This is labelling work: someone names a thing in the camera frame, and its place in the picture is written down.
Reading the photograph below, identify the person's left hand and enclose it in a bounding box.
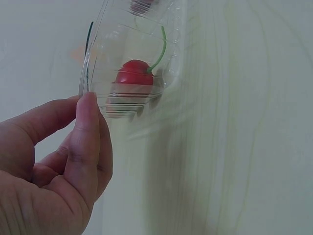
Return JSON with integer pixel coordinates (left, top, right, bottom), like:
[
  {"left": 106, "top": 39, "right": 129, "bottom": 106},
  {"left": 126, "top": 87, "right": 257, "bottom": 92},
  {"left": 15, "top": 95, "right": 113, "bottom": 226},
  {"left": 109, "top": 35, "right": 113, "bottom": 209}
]
[{"left": 0, "top": 92, "right": 113, "bottom": 235}]

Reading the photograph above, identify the clear plastic cup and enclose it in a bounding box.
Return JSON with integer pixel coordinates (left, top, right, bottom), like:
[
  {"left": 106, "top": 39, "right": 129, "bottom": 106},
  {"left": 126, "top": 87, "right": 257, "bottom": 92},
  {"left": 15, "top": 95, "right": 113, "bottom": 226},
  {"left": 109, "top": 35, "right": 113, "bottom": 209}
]
[{"left": 78, "top": 0, "right": 187, "bottom": 121}]

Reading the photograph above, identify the red cherry with green stem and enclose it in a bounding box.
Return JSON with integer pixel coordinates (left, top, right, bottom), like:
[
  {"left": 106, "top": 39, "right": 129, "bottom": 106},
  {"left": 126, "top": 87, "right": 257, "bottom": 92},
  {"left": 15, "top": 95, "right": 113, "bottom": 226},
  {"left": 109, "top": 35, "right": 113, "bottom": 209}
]
[{"left": 114, "top": 25, "right": 168, "bottom": 95}]

